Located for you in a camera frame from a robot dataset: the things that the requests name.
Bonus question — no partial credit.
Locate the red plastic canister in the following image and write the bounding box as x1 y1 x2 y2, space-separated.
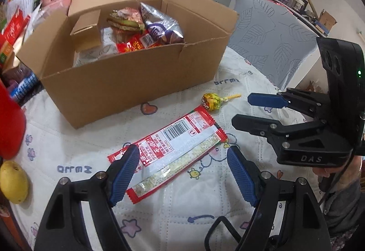
0 80 27 160

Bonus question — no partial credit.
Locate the yellow lemon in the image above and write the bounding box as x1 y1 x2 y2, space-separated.
0 160 29 205

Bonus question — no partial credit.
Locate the purple clear plastic bag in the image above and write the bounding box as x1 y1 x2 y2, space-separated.
1 64 32 89

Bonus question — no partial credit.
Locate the brown cardboard box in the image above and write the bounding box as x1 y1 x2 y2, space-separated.
16 0 239 129

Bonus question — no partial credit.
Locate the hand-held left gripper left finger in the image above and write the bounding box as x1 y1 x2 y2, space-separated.
34 144 141 251

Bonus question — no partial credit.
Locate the green cereal packet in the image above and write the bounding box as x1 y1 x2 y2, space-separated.
107 7 146 35

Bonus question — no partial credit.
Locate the red packet with white print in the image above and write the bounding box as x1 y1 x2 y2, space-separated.
0 8 30 46

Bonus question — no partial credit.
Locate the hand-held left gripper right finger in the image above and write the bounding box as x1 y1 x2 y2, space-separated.
227 146 333 251

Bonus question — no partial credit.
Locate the black cable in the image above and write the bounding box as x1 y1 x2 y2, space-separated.
204 216 243 251

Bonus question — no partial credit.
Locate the large grey covered chair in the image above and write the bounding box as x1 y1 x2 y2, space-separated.
227 0 326 90

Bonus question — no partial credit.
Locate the silver purple snack packet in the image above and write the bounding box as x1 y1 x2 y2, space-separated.
140 2 185 44

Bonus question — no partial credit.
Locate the long red snack packet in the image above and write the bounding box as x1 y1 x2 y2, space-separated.
107 105 227 204

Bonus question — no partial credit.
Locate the yellow green lollipop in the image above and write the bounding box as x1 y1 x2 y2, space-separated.
202 93 242 112

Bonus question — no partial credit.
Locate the person's right hand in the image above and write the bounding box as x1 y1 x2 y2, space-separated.
312 154 365 186

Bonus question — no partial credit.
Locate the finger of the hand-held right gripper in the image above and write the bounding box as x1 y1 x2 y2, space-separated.
248 88 331 122
232 114 330 152

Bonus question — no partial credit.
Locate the small red snack packet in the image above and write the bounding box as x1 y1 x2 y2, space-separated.
116 34 164 53

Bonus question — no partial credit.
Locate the small green orange box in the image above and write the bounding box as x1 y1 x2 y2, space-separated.
0 41 15 69

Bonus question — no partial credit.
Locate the blue and white tube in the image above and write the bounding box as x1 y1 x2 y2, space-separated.
11 73 39 102

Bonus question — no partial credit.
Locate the white printed quilted tablecloth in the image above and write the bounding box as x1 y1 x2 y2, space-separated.
11 46 328 251

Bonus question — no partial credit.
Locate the small open cardboard box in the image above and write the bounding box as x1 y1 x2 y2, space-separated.
318 10 337 32

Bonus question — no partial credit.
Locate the white patterned snack packet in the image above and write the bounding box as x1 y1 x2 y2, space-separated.
73 27 122 67

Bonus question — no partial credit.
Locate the white printed paper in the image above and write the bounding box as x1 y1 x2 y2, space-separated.
7 0 36 16

